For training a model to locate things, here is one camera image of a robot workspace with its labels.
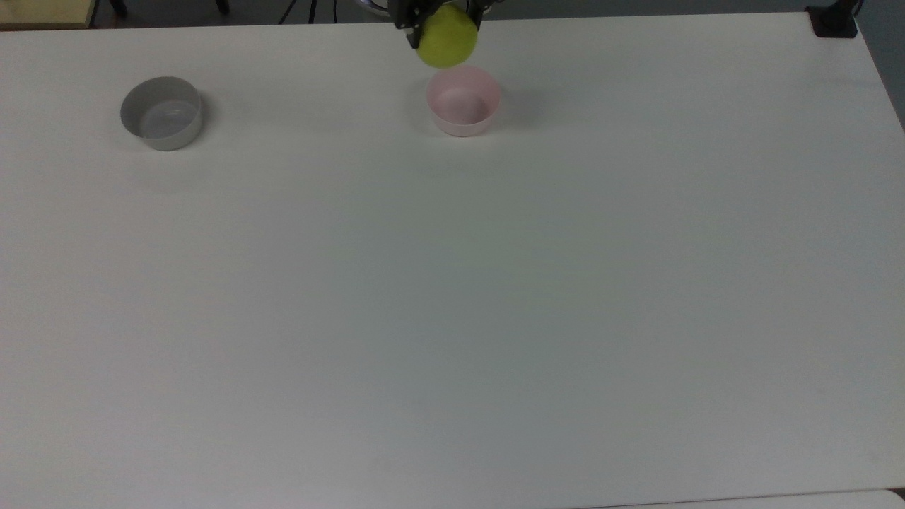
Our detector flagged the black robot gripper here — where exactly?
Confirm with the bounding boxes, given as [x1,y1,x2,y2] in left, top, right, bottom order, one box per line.
[387,0,504,51]

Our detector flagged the grey plastic bowl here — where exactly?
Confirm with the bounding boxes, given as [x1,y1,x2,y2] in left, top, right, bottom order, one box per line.
[119,76,204,152]

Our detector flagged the black table clamp mount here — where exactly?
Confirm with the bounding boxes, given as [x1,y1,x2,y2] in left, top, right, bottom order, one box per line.
[807,0,862,39]

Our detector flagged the green pear with dark stem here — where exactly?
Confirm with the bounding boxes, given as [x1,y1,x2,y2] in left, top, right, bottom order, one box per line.
[415,5,479,70]

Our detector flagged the pink plastic bowl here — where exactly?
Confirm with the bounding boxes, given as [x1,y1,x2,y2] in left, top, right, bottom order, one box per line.
[425,65,502,138]

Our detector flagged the light wooden board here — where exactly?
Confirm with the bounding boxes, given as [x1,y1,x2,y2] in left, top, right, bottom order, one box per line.
[0,0,98,30]

